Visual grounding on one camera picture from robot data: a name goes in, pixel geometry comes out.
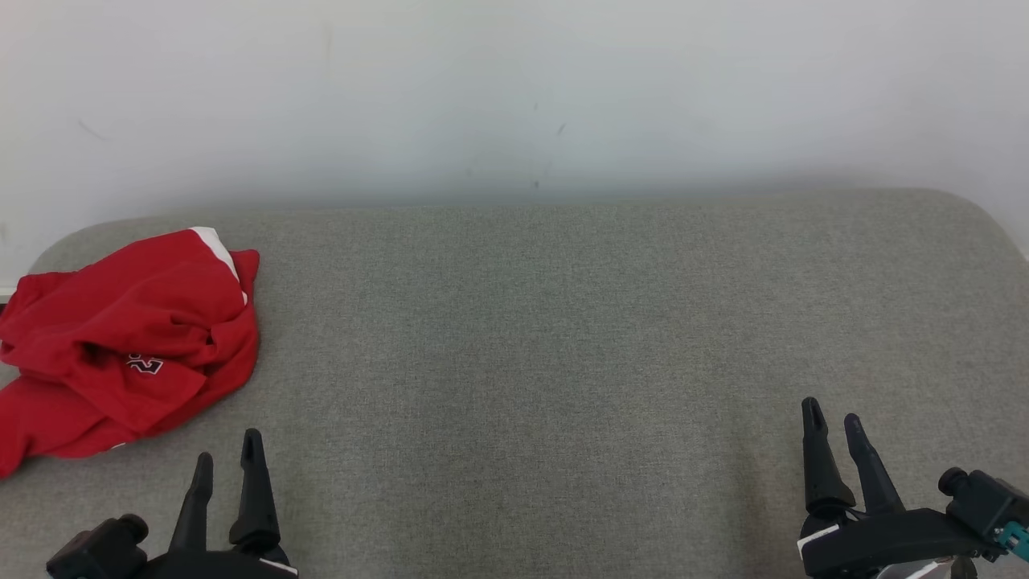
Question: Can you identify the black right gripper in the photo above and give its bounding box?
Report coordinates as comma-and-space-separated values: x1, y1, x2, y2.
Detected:
797, 397, 998, 578

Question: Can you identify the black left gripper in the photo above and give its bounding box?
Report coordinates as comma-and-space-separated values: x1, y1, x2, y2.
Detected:
145, 429, 298, 579

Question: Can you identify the red basketball jersey white trim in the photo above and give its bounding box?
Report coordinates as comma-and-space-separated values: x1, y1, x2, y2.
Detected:
0, 318, 260, 479

